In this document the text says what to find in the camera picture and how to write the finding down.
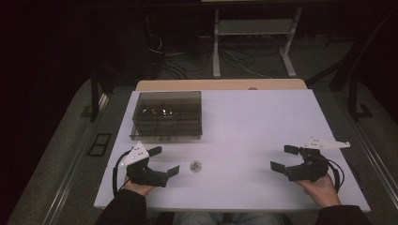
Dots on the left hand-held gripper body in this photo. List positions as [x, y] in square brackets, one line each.
[142, 175]

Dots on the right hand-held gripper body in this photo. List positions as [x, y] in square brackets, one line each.
[309, 170]

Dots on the small green silver trinket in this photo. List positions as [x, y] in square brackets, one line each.
[195, 167]

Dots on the smoked transparent compartment box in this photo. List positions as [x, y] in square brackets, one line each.
[167, 115]

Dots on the person's left hand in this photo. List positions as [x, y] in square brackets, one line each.
[137, 189]

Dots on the person's right hand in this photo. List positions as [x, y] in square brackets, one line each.
[324, 192]

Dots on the black metal stand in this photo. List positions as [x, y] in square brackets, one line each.
[94, 97]
[353, 78]

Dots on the wooden table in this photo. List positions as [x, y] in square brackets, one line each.
[219, 84]

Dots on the white metal stand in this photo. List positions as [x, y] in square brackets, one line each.
[255, 27]

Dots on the black rectangular floor frame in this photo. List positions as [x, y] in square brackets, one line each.
[99, 144]

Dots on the aluminium floor rail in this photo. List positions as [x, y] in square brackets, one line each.
[378, 165]
[72, 175]

